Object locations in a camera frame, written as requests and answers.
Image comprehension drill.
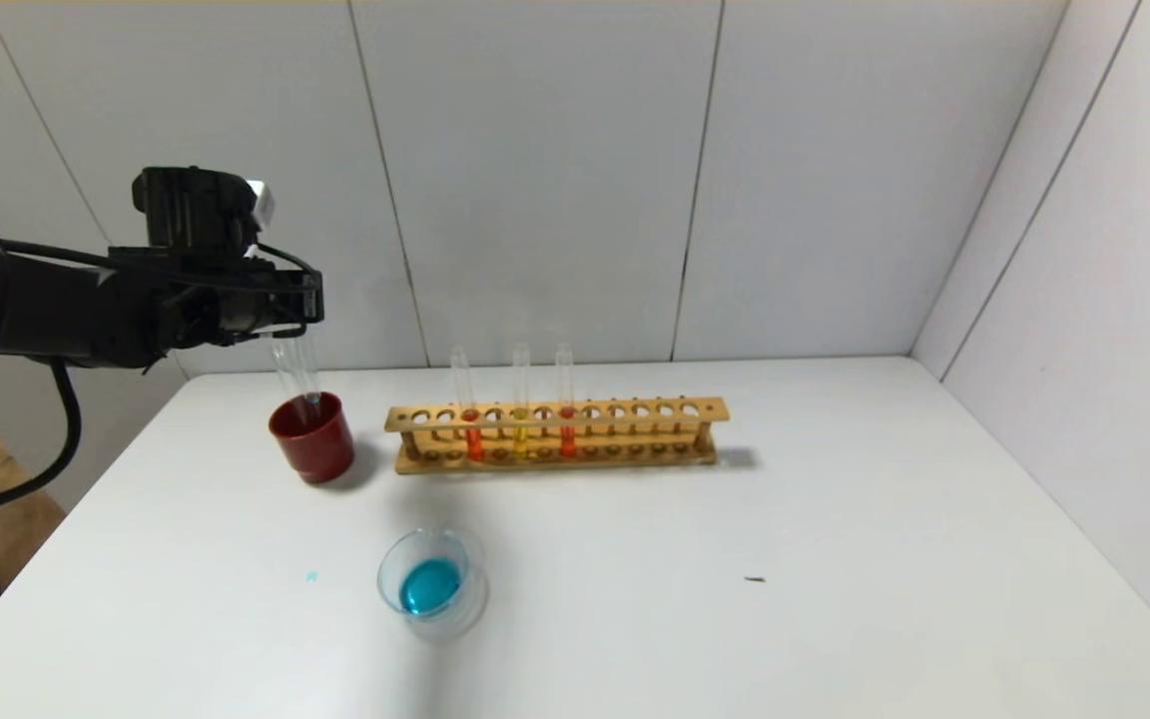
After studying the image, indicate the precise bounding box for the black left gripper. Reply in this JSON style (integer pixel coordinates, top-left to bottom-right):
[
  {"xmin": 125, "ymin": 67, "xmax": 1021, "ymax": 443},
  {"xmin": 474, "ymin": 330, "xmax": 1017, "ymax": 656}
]
[{"xmin": 218, "ymin": 270, "xmax": 325, "ymax": 339}]

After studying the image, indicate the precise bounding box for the test tube with blue liquid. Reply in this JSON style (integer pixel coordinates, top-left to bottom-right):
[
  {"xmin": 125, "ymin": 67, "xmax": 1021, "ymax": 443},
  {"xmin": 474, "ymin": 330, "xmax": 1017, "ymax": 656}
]
[{"xmin": 295, "ymin": 325, "xmax": 325, "ymax": 408}]

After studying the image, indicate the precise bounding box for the test tube with red liquid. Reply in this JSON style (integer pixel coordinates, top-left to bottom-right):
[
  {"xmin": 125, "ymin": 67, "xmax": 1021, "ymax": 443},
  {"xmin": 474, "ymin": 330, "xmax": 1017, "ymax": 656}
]
[
  {"xmin": 449, "ymin": 346, "xmax": 486, "ymax": 462},
  {"xmin": 555, "ymin": 343, "xmax": 578, "ymax": 459}
]

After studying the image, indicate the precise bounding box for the test tube with yellow liquid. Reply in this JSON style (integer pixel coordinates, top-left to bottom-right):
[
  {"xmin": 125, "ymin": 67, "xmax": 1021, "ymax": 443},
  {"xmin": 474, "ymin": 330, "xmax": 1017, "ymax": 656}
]
[{"xmin": 510, "ymin": 344, "xmax": 533, "ymax": 460}]

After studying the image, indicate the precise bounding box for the wooden test tube rack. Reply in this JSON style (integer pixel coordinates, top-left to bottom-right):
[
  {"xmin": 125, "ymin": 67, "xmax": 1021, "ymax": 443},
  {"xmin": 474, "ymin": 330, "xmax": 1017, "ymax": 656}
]
[{"xmin": 384, "ymin": 396, "xmax": 731, "ymax": 475}]

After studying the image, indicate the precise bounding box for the dark red cup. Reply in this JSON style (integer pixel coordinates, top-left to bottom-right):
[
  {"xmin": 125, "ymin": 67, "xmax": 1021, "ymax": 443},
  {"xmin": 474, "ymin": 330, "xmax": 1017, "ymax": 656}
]
[{"xmin": 269, "ymin": 391, "xmax": 356, "ymax": 485}]

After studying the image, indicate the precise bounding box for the clear glass beaker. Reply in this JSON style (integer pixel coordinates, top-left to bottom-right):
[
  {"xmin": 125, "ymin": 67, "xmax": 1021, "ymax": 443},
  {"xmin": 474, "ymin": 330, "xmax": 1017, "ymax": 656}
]
[{"xmin": 377, "ymin": 527, "xmax": 489, "ymax": 640}]

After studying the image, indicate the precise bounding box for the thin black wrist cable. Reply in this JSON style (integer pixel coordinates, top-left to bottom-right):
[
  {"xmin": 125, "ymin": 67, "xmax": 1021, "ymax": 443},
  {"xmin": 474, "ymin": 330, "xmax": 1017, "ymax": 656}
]
[{"xmin": 254, "ymin": 243, "xmax": 324, "ymax": 301}]

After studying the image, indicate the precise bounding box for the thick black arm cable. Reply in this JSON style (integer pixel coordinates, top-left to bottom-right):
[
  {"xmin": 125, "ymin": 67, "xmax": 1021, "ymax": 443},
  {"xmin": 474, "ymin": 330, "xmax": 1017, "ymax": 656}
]
[{"xmin": 0, "ymin": 358, "xmax": 84, "ymax": 530}]

